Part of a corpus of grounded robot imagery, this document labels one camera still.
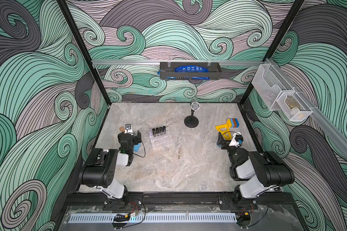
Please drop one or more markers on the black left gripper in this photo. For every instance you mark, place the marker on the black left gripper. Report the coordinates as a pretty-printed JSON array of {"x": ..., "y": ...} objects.
[{"x": 137, "y": 138}]

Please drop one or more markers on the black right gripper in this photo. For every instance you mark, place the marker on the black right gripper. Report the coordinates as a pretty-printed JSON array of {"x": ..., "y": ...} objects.
[{"x": 224, "y": 143}]

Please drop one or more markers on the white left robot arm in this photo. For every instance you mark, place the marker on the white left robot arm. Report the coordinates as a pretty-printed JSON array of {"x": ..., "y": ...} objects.
[{"x": 99, "y": 169}]

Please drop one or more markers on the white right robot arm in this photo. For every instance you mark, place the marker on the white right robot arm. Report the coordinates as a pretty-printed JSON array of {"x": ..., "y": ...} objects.
[{"x": 259, "y": 172}]

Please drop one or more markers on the clear acrylic lipstick organizer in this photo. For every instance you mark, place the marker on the clear acrylic lipstick organizer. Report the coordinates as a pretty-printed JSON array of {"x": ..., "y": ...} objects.
[{"x": 162, "y": 140}]

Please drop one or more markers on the blue rectangular block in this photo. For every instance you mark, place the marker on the blue rectangular block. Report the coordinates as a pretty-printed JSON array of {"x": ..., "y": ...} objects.
[{"x": 137, "y": 147}]

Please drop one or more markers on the yellow triangle toy block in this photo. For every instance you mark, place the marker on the yellow triangle toy block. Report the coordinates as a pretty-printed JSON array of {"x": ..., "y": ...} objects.
[{"x": 224, "y": 129}]

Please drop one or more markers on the multicolour stacked toy blocks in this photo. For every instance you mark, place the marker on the multicolour stacked toy blocks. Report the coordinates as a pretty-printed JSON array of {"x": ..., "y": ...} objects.
[{"x": 232, "y": 123}]

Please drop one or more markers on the black microphone stand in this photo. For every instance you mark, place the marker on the black microphone stand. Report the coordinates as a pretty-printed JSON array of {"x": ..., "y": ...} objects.
[{"x": 191, "y": 121}]

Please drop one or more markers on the blue object in basket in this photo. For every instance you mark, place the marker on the blue object in basket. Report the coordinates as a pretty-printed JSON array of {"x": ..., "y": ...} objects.
[{"x": 191, "y": 69}]

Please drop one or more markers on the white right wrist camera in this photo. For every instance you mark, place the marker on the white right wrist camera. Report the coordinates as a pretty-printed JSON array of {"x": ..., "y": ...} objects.
[{"x": 237, "y": 140}]

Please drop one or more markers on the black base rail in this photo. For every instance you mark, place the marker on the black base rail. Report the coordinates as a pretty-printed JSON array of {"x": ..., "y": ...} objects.
[{"x": 135, "y": 201}]

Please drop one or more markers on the clear wall bin small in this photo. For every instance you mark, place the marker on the clear wall bin small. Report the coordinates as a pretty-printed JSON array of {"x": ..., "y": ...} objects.
[{"x": 293, "y": 106}]

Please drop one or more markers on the clear wall bin large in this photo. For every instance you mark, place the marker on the clear wall bin large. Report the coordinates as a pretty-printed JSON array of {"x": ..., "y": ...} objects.
[{"x": 268, "y": 86}]

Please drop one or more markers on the white perforated cable tray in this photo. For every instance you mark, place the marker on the white perforated cable tray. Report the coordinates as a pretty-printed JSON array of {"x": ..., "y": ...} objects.
[{"x": 157, "y": 218}]

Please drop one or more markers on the black corner frame post left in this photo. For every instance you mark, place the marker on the black corner frame post left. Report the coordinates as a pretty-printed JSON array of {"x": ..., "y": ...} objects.
[{"x": 75, "y": 32}]

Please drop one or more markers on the black corner frame post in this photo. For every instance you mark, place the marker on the black corner frame post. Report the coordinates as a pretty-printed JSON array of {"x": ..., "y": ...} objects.
[
  {"x": 285, "y": 25},
  {"x": 75, "y": 32}
]

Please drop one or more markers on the black wire shelf basket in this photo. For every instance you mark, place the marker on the black wire shelf basket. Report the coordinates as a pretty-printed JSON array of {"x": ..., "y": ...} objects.
[{"x": 166, "y": 72}]

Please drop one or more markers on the aluminium rail back wall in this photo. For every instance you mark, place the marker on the aluminium rail back wall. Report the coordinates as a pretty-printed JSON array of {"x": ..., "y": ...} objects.
[{"x": 157, "y": 62}]

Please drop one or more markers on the aluminium rail wall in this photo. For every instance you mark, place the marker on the aluminium rail wall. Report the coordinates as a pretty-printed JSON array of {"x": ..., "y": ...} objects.
[
  {"x": 331, "y": 131},
  {"x": 157, "y": 62}
]

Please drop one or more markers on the aluminium rail right wall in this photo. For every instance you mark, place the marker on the aluminium rail right wall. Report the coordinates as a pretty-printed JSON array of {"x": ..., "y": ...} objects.
[{"x": 331, "y": 131}]

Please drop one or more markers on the black corner frame post right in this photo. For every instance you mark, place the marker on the black corner frame post right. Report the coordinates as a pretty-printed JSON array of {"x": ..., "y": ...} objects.
[{"x": 285, "y": 25}]

